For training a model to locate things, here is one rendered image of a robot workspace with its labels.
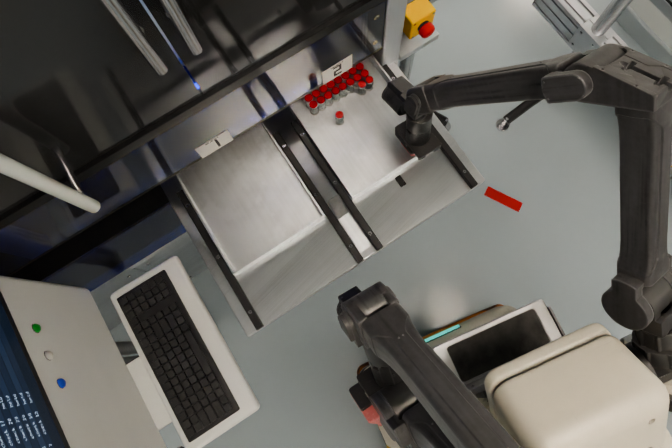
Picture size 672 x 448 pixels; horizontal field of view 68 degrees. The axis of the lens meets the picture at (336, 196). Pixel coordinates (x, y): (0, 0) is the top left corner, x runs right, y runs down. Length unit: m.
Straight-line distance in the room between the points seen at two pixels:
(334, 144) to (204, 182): 0.35
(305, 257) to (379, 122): 0.40
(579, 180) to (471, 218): 0.50
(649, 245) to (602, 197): 1.53
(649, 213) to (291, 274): 0.77
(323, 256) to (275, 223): 0.15
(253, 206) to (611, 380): 0.85
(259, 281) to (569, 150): 1.60
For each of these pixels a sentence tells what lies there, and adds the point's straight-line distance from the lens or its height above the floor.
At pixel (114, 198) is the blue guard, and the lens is 1.21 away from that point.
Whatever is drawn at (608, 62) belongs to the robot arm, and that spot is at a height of 1.48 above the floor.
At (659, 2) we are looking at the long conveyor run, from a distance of 1.73.
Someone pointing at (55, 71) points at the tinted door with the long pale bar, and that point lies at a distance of 0.84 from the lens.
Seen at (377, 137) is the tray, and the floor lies 0.88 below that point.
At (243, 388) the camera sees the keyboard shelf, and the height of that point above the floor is 0.80.
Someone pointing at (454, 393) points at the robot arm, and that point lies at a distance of 0.62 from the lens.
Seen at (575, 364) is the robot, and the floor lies 1.34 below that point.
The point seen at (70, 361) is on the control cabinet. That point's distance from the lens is 1.21.
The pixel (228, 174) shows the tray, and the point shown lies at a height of 0.88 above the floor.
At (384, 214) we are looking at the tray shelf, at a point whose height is 0.88.
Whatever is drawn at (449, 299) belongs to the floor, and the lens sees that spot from 2.14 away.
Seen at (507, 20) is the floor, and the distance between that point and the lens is 2.63.
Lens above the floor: 2.10
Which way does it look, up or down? 75 degrees down
